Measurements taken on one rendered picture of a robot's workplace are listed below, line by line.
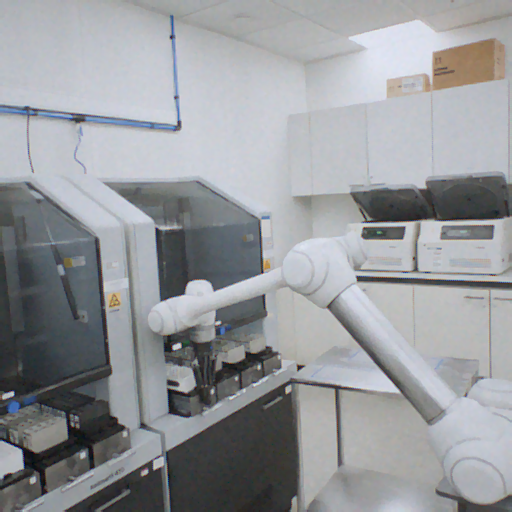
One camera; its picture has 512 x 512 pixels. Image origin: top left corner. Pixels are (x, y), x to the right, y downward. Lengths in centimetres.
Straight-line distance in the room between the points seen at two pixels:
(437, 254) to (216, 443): 229
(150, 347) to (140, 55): 209
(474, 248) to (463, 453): 258
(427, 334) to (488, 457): 270
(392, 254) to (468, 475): 277
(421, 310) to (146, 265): 251
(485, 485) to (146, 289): 116
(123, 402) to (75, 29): 209
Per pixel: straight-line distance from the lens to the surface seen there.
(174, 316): 167
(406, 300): 394
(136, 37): 348
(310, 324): 434
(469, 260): 377
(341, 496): 234
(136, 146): 331
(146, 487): 187
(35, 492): 161
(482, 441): 131
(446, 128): 409
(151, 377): 189
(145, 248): 181
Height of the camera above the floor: 149
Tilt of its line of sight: 6 degrees down
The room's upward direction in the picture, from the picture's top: 3 degrees counter-clockwise
